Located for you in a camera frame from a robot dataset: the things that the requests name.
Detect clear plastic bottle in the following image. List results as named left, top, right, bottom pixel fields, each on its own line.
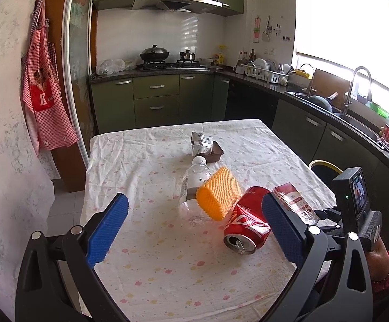
left=178, top=156, right=212, bottom=229

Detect wooden door frame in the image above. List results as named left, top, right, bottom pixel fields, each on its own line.
left=37, top=0, right=98, bottom=193

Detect red soda can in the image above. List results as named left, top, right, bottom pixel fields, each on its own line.
left=223, top=186, right=272, bottom=255

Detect red checkered apron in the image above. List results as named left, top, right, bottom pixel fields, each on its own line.
left=20, top=0, right=79, bottom=158

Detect frosted glass sliding door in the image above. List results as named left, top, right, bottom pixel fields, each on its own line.
left=62, top=0, right=98, bottom=155

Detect black wooden-handled wok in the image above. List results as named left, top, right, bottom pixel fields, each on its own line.
left=307, top=92, right=339, bottom=113

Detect person's right forearm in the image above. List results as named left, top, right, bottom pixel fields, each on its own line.
left=365, top=240, right=389, bottom=294

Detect green lower cabinets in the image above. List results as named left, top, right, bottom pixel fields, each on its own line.
left=90, top=72, right=389, bottom=208

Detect green plastic item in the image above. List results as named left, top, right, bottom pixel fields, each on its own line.
left=369, top=102, right=389, bottom=118

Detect white red milk carton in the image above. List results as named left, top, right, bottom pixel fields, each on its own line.
left=272, top=183, right=320, bottom=226

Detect bright window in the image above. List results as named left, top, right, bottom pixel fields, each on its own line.
left=292, top=0, right=389, bottom=108

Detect brown tray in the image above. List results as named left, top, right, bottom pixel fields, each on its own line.
left=190, top=131, right=224, bottom=162

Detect thin black faucet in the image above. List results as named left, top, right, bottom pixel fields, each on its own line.
left=300, top=63, right=315, bottom=96

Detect black gas stove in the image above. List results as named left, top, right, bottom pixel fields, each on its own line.
left=137, top=60, right=212, bottom=72

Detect white plastic bags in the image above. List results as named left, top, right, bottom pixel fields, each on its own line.
left=96, top=58, right=138, bottom=75

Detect steel kitchen sink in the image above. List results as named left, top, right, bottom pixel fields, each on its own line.
left=287, top=90, right=386, bottom=148

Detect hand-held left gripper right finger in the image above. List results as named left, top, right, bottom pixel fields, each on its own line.
left=258, top=192, right=373, bottom=322

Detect black lidded wok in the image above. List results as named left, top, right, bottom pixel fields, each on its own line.
left=139, top=44, right=170, bottom=63

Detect white floral tablecloth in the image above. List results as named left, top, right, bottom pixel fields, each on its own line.
left=80, top=118, right=337, bottom=322

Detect wooden cutting board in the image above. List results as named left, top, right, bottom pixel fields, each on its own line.
left=310, top=68, right=347, bottom=111

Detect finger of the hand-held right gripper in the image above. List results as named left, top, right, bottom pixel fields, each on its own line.
left=313, top=207, right=342, bottom=225

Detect white dish rack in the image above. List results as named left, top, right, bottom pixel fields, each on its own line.
left=241, top=64, right=291, bottom=84

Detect tall chrome faucet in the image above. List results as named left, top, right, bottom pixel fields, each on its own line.
left=340, top=66, right=373, bottom=116

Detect orange foam fruit net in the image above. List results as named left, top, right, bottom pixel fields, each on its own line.
left=196, top=166, right=243, bottom=222

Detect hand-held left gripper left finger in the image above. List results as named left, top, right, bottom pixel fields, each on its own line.
left=15, top=193, right=130, bottom=322

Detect dark yellow-rimmed trash bin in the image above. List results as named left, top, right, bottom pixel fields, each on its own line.
left=309, top=160, right=344, bottom=188

